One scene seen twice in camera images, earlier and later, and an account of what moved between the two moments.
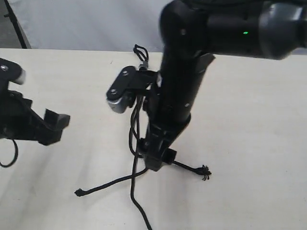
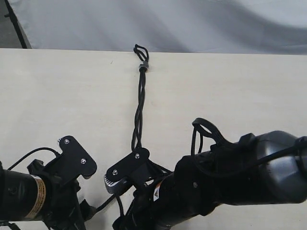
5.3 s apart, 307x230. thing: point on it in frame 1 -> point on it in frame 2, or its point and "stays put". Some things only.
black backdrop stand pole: [18, 32] stays put
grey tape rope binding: [143, 63] stays put
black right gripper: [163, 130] -> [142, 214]
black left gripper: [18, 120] -> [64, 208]
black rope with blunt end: [79, 191] -> [143, 60]
